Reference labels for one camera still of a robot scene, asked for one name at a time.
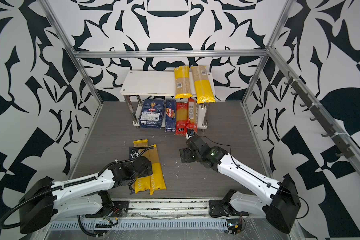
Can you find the yellow spaghetti bag narrow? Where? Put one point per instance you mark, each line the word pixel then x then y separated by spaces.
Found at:
pixel 182 82

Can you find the dark wall hook rack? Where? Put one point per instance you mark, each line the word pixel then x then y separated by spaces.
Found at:
pixel 321 115

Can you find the dark blue Barilla pasta bag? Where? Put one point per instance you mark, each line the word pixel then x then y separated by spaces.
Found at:
pixel 152 113

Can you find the small circuit board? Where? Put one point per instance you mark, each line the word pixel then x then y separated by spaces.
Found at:
pixel 235 226

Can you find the white slotted cable duct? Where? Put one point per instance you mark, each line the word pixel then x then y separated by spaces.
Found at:
pixel 158 224

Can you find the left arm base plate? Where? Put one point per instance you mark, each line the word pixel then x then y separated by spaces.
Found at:
pixel 120 209

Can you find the white two-tier metal shelf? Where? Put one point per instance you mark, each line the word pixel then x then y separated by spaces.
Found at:
pixel 150 83

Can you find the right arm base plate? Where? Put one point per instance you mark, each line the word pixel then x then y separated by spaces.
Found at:
pixel 221 208

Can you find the blue Barilla spaghetti box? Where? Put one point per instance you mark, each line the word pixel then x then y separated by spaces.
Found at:
pixel 170 118

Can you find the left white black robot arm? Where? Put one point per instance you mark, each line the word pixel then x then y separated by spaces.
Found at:
pixel 89 196

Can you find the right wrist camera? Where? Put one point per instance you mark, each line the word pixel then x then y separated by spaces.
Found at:
pixel 190 133

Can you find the yellow Pastatime bag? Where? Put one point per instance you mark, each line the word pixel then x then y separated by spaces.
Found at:
pixel 157 181
pixel 142 183

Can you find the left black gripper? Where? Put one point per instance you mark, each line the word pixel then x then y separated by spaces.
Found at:
pixel 147 173

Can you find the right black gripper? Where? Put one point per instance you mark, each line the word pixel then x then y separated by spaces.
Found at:
pixel 186 150

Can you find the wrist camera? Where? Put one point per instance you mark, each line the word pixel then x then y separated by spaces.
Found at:
pixel 137 153
pixel 190 133

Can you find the yellow Pastatime bag barcode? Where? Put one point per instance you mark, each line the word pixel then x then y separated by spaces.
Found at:
pixel 202 85

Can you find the dark spaghetti pack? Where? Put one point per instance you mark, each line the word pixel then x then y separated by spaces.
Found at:
pixel 132 153

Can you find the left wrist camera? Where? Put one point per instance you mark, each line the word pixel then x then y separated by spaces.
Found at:
pixel 137 153

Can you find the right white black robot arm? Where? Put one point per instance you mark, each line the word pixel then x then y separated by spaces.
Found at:
pixel 276 201

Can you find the red spaghetti bag labelled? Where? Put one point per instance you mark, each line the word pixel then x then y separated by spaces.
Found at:
pixel 193 114

